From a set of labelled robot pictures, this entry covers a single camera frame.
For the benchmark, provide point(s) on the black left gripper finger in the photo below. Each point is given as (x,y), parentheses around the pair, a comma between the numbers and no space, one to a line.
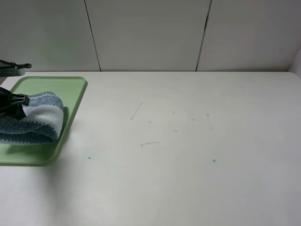
(12,104)

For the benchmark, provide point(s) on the blue white striped towel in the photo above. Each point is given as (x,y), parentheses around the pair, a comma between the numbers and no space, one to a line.
(42,125)

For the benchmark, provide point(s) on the green plastic tray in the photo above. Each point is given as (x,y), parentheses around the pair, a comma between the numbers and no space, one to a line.
(70,90)

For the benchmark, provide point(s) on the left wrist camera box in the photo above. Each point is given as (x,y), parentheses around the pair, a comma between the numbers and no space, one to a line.
(11,69)

